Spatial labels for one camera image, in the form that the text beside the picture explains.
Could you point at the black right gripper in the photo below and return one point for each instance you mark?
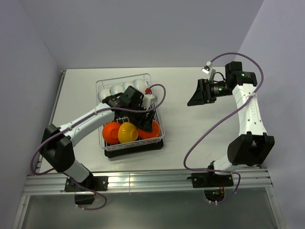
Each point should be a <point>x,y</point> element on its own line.
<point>203,94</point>

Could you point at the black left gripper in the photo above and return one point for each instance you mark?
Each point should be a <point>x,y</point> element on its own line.
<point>143,124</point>

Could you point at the orange plastic bowl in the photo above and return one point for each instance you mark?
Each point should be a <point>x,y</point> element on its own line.
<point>148,135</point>
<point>110,133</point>

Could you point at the yellow plastic bowl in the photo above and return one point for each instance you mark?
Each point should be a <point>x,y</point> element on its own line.
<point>127,133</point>

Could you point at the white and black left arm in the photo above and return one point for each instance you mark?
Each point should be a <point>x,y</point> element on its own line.
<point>58,142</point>

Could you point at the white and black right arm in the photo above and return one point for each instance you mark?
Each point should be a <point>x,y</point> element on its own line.
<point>253,144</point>

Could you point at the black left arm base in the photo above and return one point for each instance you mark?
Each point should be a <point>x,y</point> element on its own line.
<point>86,192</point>

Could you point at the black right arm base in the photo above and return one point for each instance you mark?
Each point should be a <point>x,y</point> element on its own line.
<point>213,185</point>

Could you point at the black drip tray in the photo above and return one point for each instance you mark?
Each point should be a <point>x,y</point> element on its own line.
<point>124,101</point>

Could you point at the white wire dish rack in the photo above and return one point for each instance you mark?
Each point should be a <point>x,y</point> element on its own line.
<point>146,141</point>

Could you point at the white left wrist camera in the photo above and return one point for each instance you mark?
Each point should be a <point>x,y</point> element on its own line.
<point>148,99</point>

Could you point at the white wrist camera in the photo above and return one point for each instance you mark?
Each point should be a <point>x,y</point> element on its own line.
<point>209,70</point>
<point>148,99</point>

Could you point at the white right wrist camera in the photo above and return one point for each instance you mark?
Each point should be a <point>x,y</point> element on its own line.
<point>209,70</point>

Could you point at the aluminium frame rail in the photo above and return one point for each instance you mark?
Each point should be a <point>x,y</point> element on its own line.
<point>143,181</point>

